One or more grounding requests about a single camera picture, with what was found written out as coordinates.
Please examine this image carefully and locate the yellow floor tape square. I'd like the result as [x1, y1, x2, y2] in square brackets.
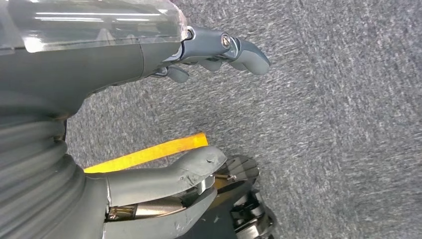
[84, 132, 210, 174]

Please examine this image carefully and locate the ribbed grey left arm sleeve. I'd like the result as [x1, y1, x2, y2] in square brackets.
[0, 114, 88, 239]

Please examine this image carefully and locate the black robot foot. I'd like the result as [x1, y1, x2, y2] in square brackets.
[211, 155, 278, 239]

